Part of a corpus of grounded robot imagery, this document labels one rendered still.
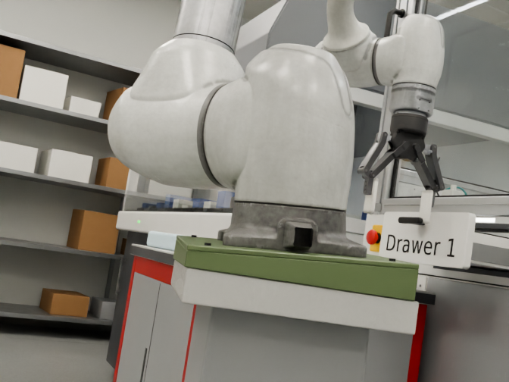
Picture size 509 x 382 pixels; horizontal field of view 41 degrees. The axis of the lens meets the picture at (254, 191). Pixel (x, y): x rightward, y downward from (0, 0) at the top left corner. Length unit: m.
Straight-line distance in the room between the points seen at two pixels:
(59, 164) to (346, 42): 3.70
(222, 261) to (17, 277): 4.62
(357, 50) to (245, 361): 0.82
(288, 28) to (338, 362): 1.58
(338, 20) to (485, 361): 0.78
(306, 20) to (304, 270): 1.61
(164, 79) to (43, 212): 4.39
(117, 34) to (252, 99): 4.78
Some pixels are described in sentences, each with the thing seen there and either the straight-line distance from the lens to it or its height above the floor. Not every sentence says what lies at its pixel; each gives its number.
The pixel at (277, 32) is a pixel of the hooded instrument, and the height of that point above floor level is 1.50.
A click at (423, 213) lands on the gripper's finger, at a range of 1.45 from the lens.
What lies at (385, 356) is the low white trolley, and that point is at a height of 0.60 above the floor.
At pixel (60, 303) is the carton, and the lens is 4.99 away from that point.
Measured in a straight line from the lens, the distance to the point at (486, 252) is 1.43.
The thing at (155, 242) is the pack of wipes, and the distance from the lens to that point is 1.83.
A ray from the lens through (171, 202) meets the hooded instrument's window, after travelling 2.95.
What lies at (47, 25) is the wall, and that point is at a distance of 5.51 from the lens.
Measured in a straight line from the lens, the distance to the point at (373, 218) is 1.93.
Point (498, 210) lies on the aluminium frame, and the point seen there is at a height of 0.96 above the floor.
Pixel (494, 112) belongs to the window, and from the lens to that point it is 1.66.
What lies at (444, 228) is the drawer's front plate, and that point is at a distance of 1.43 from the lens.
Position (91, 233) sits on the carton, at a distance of 5.00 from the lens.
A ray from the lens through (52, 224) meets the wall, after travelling 5.37.
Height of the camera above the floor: 0.79
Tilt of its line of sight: 5 degrees up
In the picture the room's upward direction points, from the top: 9 degrees clockwise
